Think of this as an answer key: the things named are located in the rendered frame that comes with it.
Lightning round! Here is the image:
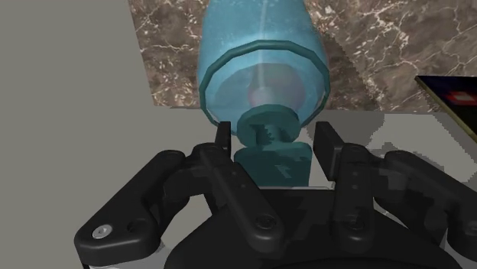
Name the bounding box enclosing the blue spray bottle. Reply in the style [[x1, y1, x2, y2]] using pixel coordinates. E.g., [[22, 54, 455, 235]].
[[196, 0, 332, 188]]

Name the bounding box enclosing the dark flat book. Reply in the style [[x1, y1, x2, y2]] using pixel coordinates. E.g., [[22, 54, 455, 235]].
[[414, 75, 477, 144]]

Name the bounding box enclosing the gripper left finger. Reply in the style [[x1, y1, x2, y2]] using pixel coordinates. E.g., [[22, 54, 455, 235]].
[[73, 121, 287, 267]]

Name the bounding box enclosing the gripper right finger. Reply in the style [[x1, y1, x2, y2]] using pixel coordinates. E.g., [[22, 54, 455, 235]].
[[312, 121, 477, 261]]

